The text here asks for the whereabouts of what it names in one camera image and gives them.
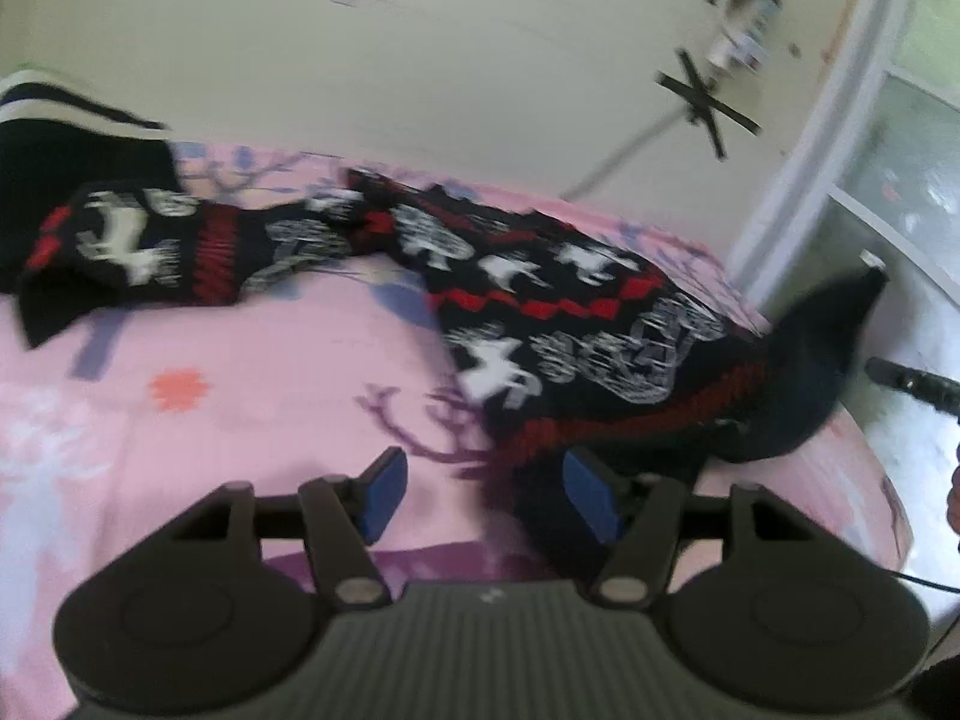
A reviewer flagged black red reindeer sweater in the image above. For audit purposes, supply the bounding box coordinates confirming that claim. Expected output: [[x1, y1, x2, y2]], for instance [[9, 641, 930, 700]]
[[13, 167, 890, 519]]

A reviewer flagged pink floral bed sheet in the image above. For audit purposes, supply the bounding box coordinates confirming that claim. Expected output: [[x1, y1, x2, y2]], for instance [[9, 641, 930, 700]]
[[2, 143, 913, 718]]

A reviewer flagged white framed frosted glass door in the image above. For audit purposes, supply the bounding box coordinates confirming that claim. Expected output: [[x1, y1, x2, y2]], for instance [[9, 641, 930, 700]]
[[736, 0, 958, 376]]

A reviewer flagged black white striped folded garment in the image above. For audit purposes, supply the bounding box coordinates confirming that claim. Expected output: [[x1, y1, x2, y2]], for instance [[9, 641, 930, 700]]
[[2, 70, 181, 294]]

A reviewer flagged grey wall cable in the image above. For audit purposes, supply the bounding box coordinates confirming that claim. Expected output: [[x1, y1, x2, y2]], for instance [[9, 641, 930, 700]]
[[561, 109, 697, 203]]

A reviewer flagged black tape cross on wall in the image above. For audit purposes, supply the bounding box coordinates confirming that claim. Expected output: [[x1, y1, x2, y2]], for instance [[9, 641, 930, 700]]
[[656, 47, 761, 161]]

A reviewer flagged white power strip on wall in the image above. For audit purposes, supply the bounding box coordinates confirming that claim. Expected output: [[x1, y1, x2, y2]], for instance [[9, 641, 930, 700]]
[[706, 0, 781, 76]]

